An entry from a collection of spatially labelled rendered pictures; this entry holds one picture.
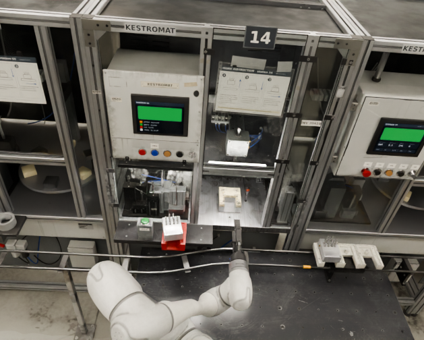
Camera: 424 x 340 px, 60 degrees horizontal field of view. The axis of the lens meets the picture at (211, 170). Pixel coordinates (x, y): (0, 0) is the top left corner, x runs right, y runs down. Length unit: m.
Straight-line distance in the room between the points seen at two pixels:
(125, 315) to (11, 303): 2.00
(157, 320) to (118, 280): 0.18
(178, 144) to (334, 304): 1.25
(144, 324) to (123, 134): 0.90
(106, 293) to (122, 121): 0.80
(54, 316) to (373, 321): 2.07
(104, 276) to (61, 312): 1.71
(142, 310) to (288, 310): 1.13
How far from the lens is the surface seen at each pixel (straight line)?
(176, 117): 1.65
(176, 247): 2.03
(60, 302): 3.03
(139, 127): 1.70
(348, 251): 2.27
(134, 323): 1.19
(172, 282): 2.19
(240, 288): 1.61
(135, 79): 1.61
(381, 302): 2.42
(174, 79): 1.59
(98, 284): 1.29
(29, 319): 3.02
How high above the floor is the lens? 2.52
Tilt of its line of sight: 40 degrees down
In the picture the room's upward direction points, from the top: 6 degrees clockwise
